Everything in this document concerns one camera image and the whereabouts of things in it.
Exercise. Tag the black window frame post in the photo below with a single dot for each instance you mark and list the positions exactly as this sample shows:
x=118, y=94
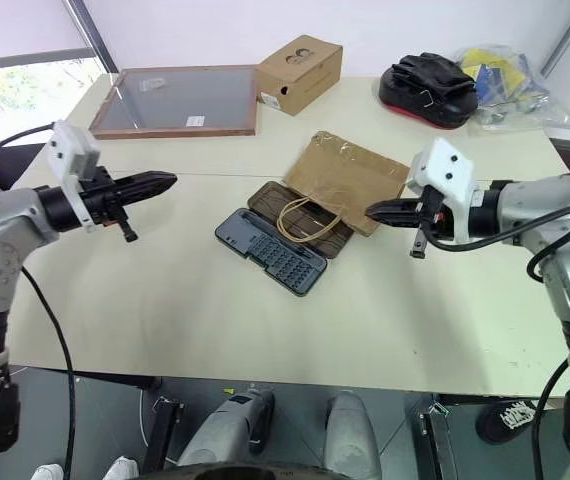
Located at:
x=92, y=35

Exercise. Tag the brown paper bag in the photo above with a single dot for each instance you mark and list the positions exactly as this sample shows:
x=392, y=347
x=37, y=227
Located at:
x=350, y=175

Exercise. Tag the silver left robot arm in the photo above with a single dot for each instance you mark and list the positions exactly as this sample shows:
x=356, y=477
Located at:
x=0, y=225

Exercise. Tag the silver right robot leg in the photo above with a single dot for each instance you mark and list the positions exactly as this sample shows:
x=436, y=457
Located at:
x=352, y=435

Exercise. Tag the silver left robot leg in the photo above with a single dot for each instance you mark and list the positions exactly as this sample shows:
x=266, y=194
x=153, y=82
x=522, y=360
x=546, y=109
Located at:
x=225, y=430

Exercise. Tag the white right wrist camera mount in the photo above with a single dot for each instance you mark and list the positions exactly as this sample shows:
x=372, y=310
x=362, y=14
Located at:
x=445, y=167

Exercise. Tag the dark rounded robot waist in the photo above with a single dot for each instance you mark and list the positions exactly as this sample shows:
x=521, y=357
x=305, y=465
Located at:
x=245, y=472

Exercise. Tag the clear plastic bag with items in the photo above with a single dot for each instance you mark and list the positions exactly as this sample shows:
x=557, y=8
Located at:
x=515, y=85

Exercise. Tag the silver robot leg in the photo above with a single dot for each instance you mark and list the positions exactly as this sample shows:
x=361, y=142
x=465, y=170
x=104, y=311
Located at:
x=225, y=430
x=352, y=435

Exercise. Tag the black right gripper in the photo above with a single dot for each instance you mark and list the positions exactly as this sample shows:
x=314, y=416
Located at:
x=432, y=220

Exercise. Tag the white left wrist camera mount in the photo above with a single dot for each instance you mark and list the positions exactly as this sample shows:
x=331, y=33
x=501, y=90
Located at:
x=72, y=147

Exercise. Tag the dark grey tool case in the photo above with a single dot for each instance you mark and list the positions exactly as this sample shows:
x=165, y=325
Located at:
x=275, y=255

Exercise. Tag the grey metal pole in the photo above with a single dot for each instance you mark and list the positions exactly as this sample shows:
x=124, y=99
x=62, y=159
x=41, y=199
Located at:
x=567, y=35

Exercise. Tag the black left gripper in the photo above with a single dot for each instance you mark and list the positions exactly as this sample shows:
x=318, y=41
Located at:
x=99, y=202

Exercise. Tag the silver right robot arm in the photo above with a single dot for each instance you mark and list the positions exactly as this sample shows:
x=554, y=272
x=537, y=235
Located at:
x=555, y=210

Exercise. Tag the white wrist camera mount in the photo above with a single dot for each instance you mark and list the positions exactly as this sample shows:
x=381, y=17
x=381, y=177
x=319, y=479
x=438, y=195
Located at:
x=72, y=147
x=445, y=167

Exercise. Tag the wooden framed grey board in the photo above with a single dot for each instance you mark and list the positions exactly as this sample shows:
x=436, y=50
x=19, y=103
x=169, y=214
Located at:
x=185, y=100

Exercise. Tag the dark brown seat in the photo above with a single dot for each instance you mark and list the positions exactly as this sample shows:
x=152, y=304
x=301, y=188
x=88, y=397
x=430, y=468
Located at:
x=10, y=165

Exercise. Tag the black and red pad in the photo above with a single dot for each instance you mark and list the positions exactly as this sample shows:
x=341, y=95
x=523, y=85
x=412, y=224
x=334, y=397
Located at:
x=425, y=85

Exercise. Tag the brown cardboard box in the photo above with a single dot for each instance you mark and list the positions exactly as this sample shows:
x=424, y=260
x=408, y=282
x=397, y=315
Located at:
x=305, y=70

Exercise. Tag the black table leg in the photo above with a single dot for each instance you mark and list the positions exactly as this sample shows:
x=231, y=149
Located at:
x=437, y=440
x=162, y=430

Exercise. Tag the black shoe with white laces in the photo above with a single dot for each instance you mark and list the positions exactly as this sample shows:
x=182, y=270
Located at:
x=507, y=420

